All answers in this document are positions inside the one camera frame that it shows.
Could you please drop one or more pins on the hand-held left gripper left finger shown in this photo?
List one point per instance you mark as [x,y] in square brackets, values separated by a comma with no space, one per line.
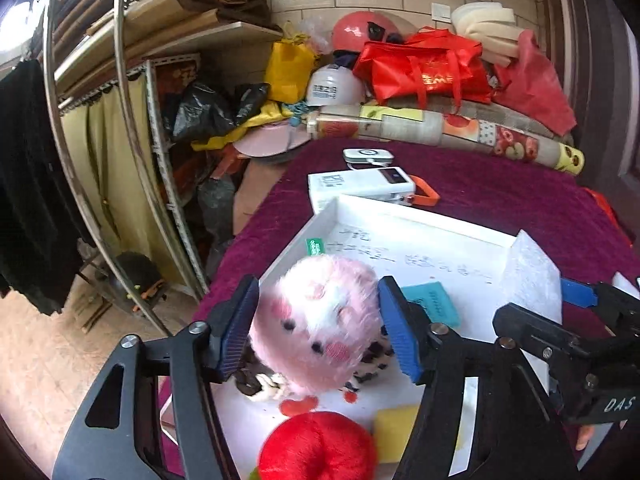
[240,332]

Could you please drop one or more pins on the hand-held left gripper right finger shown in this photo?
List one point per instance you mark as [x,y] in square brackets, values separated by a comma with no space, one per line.
[400,332]

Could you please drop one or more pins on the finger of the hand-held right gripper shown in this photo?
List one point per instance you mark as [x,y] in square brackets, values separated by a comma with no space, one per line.
[530,330]
[577,292]

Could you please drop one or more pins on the white foam block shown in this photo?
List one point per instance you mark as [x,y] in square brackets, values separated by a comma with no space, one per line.
[530,270]

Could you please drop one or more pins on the pink plush toy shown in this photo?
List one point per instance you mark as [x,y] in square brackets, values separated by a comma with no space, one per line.
[320,310]

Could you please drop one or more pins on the white foam box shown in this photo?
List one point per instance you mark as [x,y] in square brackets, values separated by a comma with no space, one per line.
[430,245]

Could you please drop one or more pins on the person's right hand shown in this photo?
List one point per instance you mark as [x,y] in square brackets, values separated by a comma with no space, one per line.
[584,439]

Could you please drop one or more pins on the teal card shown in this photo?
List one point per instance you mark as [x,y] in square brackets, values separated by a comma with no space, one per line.
[435,302]

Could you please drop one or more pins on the white moulded foam packing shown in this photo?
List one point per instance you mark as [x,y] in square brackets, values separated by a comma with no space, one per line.
[626,281]

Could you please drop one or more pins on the black white striped plush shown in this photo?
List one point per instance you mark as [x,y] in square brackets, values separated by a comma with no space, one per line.
[260,385]

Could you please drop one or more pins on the yellow sponge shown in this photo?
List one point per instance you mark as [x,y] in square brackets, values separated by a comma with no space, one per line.
[395,430]

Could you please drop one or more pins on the black helmet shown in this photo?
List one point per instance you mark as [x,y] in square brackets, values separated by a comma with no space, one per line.
[132,272]

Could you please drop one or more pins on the brown cardboard piece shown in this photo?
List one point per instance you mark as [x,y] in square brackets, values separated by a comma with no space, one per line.
[255,195]

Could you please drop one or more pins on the red fluffy plush ball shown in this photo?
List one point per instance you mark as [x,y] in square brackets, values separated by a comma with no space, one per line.
[315,450]

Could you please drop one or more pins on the small white charger device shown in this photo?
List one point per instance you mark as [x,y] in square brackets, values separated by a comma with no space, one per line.
[367,155]

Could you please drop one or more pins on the pink round plate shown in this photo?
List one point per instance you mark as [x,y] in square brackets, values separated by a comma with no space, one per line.
[265,142]

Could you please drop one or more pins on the rolled fruit print oilcloth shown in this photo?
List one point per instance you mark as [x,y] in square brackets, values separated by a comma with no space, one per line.
[415,125]

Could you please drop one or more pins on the panelled door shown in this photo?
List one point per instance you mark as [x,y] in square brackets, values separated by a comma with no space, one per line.
[600,85]

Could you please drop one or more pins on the red plastic bag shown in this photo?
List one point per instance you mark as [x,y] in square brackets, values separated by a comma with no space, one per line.
[535,85]

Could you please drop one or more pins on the yellow plastic sheet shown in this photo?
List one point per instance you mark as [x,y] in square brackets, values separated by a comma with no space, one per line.
[260,120]

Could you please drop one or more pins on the beige curtain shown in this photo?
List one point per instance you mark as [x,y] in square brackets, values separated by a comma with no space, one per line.
[100,160]

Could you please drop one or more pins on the black plastic bag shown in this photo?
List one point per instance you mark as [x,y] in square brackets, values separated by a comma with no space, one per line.
[205,110]

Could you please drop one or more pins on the white helmet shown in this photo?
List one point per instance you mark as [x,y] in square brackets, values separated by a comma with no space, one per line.
[332,85]

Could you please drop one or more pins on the black hanging garment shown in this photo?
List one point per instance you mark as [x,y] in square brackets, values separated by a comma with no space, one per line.
[30,185]

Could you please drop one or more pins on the yellow bag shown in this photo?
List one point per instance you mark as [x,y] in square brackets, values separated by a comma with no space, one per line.
[290,67]

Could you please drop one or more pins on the cream foam sheet stack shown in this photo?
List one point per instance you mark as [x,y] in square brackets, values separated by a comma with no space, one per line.
[480,25]

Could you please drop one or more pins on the wooden shelf board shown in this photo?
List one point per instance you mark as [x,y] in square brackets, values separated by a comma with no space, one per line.
[200,35]

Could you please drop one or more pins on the pink helmet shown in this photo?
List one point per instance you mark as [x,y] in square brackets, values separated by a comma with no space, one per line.
[350,32]

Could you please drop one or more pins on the curved steel clothes rack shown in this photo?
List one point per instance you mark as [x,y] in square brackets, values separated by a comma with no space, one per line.
[52,85]

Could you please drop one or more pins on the perforated metal shelf frame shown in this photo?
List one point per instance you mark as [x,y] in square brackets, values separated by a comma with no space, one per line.
[165,160]

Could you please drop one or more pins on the wall switch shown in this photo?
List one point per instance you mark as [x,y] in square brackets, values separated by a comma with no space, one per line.
[440,11]

